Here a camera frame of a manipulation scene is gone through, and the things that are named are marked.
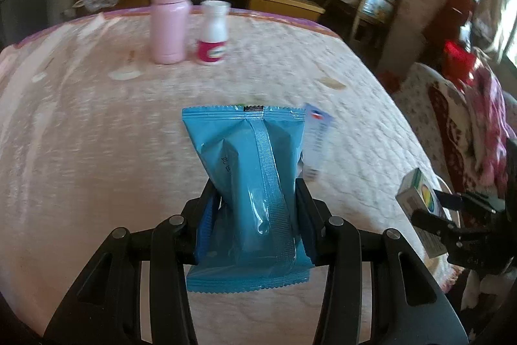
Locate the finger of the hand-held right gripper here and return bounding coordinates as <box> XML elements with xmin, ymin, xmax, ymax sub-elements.
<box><xmin>434</xmin><ymin>189</ymin><xmax>498</xmax><ymax>214</ymax></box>
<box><xmin>412</xmin><ymin>209</ymin><xmax>461</xmax><ymax>245</ymax></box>

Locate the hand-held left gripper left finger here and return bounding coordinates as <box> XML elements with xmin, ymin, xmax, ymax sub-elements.
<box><xmin>42</xmin><ymin>179</ymin><xmax>221</xmax><ymax>345</ymax></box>

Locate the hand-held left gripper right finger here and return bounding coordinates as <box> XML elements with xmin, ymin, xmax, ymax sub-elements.
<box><xmin>294</xmin><ymin>177</ymin><xmax>469</xmax><ymax>345</ymax></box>

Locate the white box with rainbow circle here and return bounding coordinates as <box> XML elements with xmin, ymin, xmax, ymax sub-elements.
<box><xmin>396</xmin><ymin>168</ymin><xmax>449</xmax><ymax>259</ymax></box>

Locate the blue plastic packet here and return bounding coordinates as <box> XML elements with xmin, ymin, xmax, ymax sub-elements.
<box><xmin>182</xmin><ymin>102</ymin><xmax>316</xmax><ymax>294</ymax></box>

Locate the white blue toothpaste box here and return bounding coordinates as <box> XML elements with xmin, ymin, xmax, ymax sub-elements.
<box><xmin>303</xmin><ymin>102</ymin><xmax>336</xmax><ymax>182</ymax></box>

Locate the person's right hand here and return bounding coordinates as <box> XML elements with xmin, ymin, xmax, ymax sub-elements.
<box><xmin>460</xmin><ymin>268</ymin><xmax>513</xmax><ymax>313</ymax></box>

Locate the armchair with floral cover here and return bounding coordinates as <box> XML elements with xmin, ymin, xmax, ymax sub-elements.
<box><xmin>394</xmin><ymin>62</ymin><xmax>485</xmax><ymax>196</ymax></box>

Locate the pink floral cloth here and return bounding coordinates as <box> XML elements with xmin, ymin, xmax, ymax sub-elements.
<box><xmin>464</xmin><ymin>50</ymin><xmax>517</xmax><ymax>188</ymax></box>

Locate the red plastic bag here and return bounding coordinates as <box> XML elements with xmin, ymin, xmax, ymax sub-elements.
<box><xmin>380</xmin><ymin>70</ymin><xmax>400</xmax><ymax>91</ymax></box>

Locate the white pill bottle pink label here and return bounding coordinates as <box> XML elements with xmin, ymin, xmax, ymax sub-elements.
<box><xmin>196</xmin><ymin>0</ymin><xmax>231</xmax><ymax>66</ymax></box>

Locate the window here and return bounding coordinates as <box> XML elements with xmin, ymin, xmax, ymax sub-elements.
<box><xmin>491</xmin><ymin>0</ymin><xmax>517</xmax><ymax>67</ymax></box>

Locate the wooden chair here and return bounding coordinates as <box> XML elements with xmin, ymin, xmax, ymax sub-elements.
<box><xmin>349</xmin><ymin>0</ymin><xmax>405</xmax><ymax>42</ymax></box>

